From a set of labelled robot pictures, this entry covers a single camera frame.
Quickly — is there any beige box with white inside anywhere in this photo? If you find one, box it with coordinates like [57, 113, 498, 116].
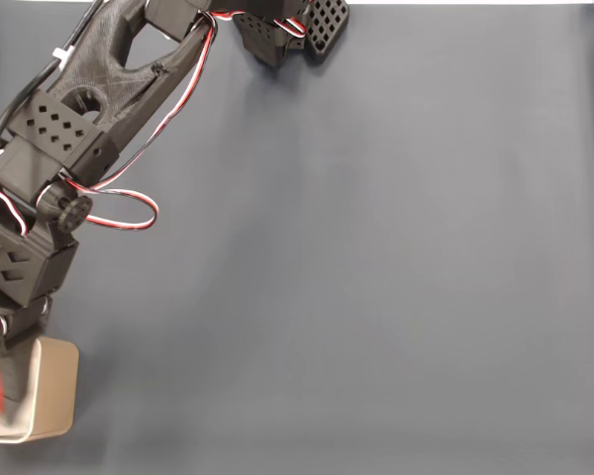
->
[0, 335, 80, 445]

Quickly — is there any dark grey mat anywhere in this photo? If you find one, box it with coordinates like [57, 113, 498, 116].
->
[0, 3, 594, 475]

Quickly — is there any white red servo wire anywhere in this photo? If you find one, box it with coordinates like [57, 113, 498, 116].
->
[0, 12, 309, 238]

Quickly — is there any black camera cable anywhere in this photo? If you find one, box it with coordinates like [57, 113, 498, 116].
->
[0, 0, 105, 169]

